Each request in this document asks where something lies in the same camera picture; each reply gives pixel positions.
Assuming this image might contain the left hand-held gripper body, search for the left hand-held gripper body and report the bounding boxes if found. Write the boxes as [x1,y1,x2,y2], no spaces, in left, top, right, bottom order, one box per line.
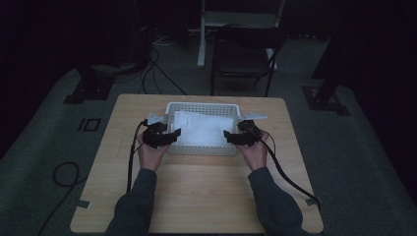
[142,112,171,149]

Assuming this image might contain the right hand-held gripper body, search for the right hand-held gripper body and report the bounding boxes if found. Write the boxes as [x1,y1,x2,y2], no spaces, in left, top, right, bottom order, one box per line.
[234,112,268,148]

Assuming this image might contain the white towel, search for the white towel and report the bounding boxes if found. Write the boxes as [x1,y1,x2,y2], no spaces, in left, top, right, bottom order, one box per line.
[171,110,236,148]

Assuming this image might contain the white plastic basket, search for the white plastic basket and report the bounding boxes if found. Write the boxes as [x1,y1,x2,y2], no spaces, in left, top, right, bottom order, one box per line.
[164,101,242,156]

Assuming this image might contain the person's left hand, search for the person's left hand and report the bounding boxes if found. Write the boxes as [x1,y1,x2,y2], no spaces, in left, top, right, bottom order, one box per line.
[136,131,170,172]

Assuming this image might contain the person's right hand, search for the person's right hand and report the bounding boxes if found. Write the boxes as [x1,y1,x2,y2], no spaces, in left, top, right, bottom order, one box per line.
[236,131,269,172]

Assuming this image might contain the black folding chair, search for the black folding chair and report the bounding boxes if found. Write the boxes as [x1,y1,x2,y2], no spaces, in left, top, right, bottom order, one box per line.
[209,24,288,98]

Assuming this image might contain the black stand base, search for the black stand base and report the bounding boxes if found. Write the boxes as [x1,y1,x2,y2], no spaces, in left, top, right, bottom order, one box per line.
[63,63,116,105]

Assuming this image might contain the black stand with base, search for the black stand with base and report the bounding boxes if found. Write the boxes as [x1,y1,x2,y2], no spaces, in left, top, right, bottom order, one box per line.
[301,0,351,116]

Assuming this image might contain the left hand-held gripper black cable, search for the left hand-held gripper black cable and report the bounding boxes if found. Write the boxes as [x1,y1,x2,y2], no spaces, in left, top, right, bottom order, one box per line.
[126,119,148,195]

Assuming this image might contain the hand-held gripper black cable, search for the hand-held gripper black cable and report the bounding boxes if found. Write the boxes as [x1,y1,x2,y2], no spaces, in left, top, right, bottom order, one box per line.
[126,119,148,195]
[259,129,322,210]

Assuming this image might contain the right hand-held gripper black cable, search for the right hand-held gripper black cable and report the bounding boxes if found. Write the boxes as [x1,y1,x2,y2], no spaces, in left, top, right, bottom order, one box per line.
[259,129,322,210]

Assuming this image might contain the black floor cables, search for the black floor cables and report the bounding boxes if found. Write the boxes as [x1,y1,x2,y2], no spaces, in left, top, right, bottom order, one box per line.
[139,45,188,96]

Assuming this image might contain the white floor cable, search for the white floor cable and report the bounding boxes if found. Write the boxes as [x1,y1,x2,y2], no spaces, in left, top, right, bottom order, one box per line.
[152,34,180,47]

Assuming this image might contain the black looped floor cable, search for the black looped floor cable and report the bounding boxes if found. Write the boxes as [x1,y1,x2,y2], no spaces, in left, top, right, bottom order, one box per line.
[37,161,89,236]

